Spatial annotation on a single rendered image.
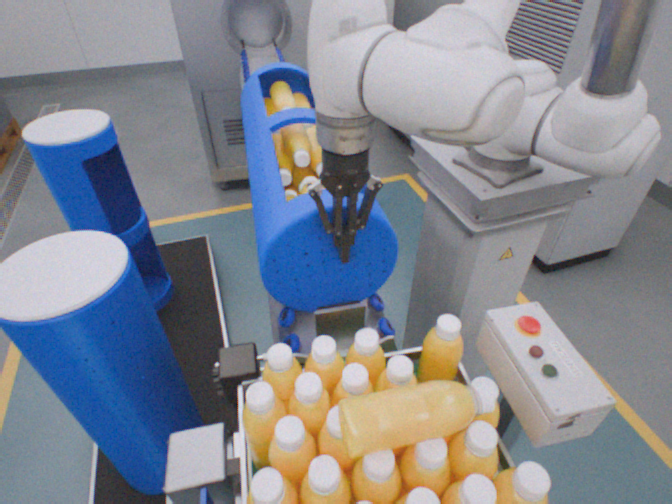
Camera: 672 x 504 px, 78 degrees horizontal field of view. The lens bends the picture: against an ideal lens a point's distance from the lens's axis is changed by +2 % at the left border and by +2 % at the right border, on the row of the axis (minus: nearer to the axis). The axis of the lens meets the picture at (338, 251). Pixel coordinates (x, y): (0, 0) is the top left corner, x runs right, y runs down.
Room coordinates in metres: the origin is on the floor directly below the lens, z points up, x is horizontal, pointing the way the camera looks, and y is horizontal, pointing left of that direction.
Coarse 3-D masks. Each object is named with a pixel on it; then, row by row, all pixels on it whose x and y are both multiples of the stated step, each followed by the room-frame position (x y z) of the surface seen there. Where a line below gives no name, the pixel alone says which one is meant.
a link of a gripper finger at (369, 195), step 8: (376, 176) 0.62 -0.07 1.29; (376, 184) 0.60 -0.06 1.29; (368, 192) 0.60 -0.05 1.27; (376, 192) 0.60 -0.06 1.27; (368, 200) 0.59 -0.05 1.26; (360, 208) 0.61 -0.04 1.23; (368, 208) 0.59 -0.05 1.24; (360, 216) 0.61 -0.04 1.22; (368, 216) 0.59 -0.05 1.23; (360, 224) 0.59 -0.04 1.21
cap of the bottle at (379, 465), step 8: (368, 456) 0.24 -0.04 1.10; (376, 456) 0.24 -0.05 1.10; (384, 456) 0.24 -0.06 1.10; (392, 456) 0.24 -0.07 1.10; (368, 464) 0.23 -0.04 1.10; (376, 464) 0.23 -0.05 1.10; (384, 464) 0.23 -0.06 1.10; (392, 464) 0.23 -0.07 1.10; (368, 472) 0.22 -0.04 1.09; (376, 472) 0.22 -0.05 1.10; (384, 472) 0.22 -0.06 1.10
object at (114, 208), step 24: (72, 144) 1.29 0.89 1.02; (96, 144) 1.34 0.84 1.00; (48, 168) 1.27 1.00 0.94; (72, 168) 1.28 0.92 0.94; (96, 168) 1.54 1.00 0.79; (120, 168) 1.53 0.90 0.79; (72, 192) 1.27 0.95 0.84; (96, 192) 1.52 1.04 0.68; (120, 192) 1.55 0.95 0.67; (72, 216) 1.28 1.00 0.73; (96, 216) 1.28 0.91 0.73; (120, 216) 1.54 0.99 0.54; (144, 216) 1.44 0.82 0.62; (144, 240) 1.54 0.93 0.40; (144, 264) 1.55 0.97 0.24; (168, 288) 1.41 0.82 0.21
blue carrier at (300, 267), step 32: (288, 64) 1.44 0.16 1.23; (256, 96) 1.23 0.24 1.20; (256, 128) 1.04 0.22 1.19; (256, 160) 0.90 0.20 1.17; (256, 192) 0.78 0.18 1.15; (256, 224) 0.70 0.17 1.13; (288, 224) 0.60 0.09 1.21; (320, 224) 0.61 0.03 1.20; (384, 224) 0.63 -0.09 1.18; (288, 256) 0.59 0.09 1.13; (320, 256) 0.60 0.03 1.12; (352, 256) 0.62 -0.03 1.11; (384, 256) 0.63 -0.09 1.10; (288, 288) 0.59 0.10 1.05; (320, 288) 0.60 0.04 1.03; (352, 288) 0.62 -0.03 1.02
